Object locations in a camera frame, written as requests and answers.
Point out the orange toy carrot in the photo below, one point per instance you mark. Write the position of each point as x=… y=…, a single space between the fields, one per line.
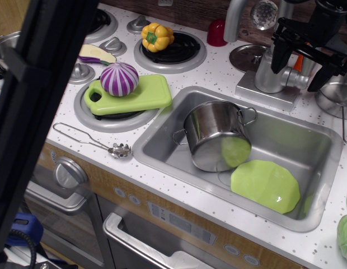
x=298 y=63

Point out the rear right stove burner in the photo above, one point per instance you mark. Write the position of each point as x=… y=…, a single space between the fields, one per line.
x=186 y=53

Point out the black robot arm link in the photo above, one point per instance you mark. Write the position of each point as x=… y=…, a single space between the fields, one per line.
x=39 y=67

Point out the rear left stove burner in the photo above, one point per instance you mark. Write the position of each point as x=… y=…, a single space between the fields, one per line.
x=103 y=26

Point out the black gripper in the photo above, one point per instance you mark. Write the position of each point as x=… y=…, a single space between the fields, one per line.
x=318 y=40

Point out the stove burner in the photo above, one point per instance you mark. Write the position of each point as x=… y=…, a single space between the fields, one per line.
x=186 y=53
x=103 y=26
x=108 y=125

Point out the purple striped toy onion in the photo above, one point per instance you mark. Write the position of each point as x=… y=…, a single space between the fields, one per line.
x=119 y=79

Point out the steel pot left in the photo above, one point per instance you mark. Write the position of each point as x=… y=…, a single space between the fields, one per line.
x=6 y=42

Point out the grey stove knob front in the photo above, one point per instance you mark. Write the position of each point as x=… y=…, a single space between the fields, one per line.
x=81 y=74

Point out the clear faucet knob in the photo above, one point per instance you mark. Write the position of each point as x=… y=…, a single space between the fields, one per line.
x=264 y=14

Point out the silver faucet lever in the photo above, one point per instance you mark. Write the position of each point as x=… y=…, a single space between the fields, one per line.
x=300 y=80

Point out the steel pot in sink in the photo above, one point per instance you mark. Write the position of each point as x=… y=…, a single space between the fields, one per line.
x=216 y=136

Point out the steel pot lid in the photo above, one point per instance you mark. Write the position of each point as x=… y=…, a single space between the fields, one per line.
x=247 y=57

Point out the grey oven door handle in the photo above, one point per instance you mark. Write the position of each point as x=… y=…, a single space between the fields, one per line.
x=73 y=205

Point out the grey stove knob middle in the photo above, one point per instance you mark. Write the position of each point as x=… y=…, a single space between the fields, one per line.
x=114 y=46

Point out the grey dishwasher door handle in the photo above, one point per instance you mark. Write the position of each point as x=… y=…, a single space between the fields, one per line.
x=136 y=243

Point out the toy eggplant half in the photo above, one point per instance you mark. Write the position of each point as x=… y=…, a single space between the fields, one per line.
x=92 y=54

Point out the red plastic cup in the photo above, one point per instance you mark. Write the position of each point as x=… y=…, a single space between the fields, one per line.
x=216 y=33

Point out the green cutting board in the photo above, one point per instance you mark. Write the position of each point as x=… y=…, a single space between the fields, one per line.
x=152 y=92

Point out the silver toy faucet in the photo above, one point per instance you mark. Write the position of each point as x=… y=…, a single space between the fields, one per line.
x=262 y=86

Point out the silver oven dial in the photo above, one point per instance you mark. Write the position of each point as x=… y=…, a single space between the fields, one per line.
x=68 y=174

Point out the front stove burner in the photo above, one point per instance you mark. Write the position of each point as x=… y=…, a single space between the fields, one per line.
x=108 y=125

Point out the grey stove knob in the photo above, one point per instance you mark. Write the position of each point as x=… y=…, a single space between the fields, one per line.
x=114 y=46
x=81 y=74
x=136 y=26

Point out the grey stove knob rear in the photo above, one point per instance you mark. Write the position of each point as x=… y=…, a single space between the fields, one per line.
x=136 y=26

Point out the green toy cabbage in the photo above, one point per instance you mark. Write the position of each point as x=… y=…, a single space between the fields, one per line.
x=342 y=236

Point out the yellow toy bell pepper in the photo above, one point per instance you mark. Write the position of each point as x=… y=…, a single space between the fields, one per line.
x=156 y=37

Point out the steel pan right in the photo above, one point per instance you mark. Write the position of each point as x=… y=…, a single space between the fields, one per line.
x=332 y=99

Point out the blue clamp with cable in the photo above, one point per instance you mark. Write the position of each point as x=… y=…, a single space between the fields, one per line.
x=25 y=230

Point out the green plastic plate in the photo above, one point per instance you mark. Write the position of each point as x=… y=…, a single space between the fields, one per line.
x=267 y=184

